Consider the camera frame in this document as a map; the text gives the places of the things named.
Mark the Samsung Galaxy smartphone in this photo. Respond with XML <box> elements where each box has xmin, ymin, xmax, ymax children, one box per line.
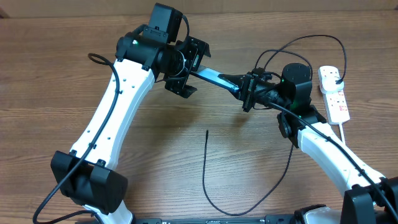
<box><xmin>190</xmin><ymin>65</ymin><xmax>239</xmax><ymax>93</ymax></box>

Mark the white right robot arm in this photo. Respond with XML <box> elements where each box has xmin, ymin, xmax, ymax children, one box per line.
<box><xmin>219</xmin><ymin>63</ymin><xmax>397</xmax><ymax>223</ymax></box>

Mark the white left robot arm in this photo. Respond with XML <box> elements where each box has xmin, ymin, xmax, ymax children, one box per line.
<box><xmin>50</xmin><ymin>3</ymin><xmax>209</xmax><ymax>223</ymax></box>

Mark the white charger plug adapter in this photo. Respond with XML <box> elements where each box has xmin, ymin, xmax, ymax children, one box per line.
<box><xmin>320</xmin><ymin>76</ymin><xmax>345</xmax><ymax>94</ymax></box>

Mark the white power strip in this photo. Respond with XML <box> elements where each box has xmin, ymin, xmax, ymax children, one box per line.
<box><xmin>317</xmin><ymin>65</ymin><xmax>351</xmax><ymax>126</ymax></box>

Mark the black charger cable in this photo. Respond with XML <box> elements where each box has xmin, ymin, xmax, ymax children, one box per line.
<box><xmin>202</xmin><ymin>34</ymin><xmax>348</xmax><ymax>217</ymax></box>

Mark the cardboard wall panel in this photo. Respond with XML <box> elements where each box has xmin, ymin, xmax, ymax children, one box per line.
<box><xmin>1</xmin><ymin>0</ymin><xmax>397</xmax><ymax>18</ymax></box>

